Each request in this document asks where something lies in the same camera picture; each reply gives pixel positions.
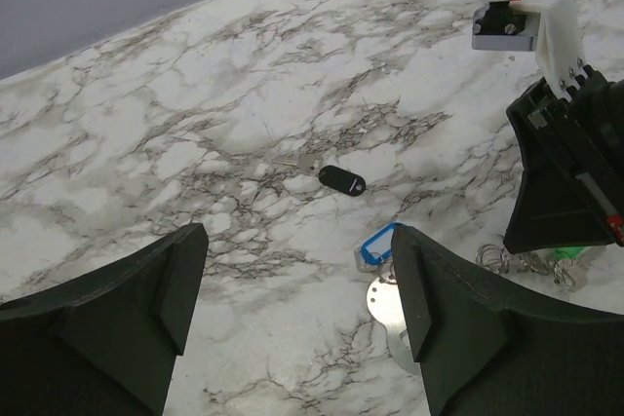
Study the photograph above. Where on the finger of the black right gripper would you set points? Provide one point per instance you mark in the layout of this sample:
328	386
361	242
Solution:
535	221

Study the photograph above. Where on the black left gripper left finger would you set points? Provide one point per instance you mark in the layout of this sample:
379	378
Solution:
104	343

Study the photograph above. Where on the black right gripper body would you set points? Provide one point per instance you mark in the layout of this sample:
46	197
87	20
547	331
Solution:
592	134

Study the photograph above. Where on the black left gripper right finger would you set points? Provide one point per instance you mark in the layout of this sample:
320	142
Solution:
488	346

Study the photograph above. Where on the green key tag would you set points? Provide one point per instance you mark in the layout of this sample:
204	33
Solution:
571	264

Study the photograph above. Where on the blue key tag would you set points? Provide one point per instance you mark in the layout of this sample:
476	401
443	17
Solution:
376	250

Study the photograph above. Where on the black key tag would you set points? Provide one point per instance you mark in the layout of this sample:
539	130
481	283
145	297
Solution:
342	181

